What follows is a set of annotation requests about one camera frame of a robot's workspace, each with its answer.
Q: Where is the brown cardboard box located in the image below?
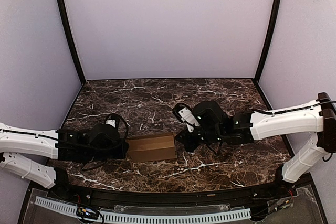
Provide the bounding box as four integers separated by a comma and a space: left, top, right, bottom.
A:
127, 132, 177, 163

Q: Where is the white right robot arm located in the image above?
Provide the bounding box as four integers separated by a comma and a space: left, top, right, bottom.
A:
172, 92, 335, 184

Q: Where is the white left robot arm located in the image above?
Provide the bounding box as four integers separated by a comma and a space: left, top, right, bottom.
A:
1, 124, 129, 189

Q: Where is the left green circuit board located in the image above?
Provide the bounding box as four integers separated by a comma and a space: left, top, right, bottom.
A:
76, 207, 99, 220

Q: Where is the green circuit board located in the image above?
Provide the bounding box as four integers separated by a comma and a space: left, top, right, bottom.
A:
268, 198, 294, 212
76, 207, 99, 220

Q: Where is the right green circuit board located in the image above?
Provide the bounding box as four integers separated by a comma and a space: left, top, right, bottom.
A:
268, 198, 294, 212

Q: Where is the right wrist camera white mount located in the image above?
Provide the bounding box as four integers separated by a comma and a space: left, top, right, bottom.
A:
172, 103, 200, 133

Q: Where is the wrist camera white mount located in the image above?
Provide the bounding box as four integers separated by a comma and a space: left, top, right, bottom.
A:
104, 113, 129, 130
172, 103, 200, 133

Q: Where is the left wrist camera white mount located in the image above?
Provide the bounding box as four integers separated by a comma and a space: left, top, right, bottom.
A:
104, 113, 129, 130

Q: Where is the black curved front rail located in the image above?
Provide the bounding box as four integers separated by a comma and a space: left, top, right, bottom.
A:
28, 167, 316, 221

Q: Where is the white slotted cable duct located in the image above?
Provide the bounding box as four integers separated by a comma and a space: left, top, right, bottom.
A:
34, 196, 251, 223

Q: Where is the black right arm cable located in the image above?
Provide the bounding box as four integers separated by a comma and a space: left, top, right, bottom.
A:
251, 100, 336, 116

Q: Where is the black right corner post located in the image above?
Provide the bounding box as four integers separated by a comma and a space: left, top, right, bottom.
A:
253, 0, 281, 85

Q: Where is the black corner post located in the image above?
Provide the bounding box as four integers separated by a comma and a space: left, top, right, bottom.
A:
253, 0, 281, 85
57, 0, 86, 86

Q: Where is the black left corner post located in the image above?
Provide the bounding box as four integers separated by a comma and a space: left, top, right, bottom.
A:
57, 0, 86, 86

